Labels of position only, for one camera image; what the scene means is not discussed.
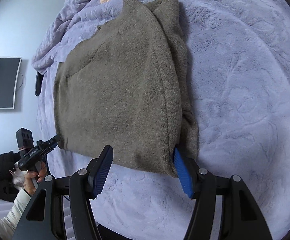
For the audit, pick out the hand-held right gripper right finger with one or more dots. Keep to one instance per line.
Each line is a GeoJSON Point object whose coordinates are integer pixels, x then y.
{"type": "Point", "coordinates": [183, 172]}

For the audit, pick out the brown knit sweater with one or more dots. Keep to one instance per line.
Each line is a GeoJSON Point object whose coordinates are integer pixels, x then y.
{"type": "Point", "coordinates": [125, 92]}

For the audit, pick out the person's left forearm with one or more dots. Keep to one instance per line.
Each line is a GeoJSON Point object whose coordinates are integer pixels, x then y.
{"type": "Point", "coordinates": [8, 215]}

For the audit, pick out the person's left hand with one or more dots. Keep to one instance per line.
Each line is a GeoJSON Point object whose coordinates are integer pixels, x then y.
{"type": "Point", "coordinates": [33, 180]}

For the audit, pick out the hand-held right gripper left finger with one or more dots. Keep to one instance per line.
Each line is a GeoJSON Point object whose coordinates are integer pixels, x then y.
{"type": "Point", "coordinates": [102, 172]}

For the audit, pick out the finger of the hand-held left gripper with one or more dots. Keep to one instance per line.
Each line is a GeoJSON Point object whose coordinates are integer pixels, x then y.
{"type": "Point", "coordinates": [51, 142]}

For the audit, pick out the lavender plush blanket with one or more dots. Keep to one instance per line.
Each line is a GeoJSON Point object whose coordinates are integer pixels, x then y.
{"type": "Point", "coordinates": [240, 100]}

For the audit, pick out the black chair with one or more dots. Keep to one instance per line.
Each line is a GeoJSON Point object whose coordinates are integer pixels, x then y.
{"type": "Point", "coordinates": [38, 83]}

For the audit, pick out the curved monitor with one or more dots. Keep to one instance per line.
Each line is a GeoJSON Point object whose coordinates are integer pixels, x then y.
{"type": "Point", "coordinates": [4, 82]}

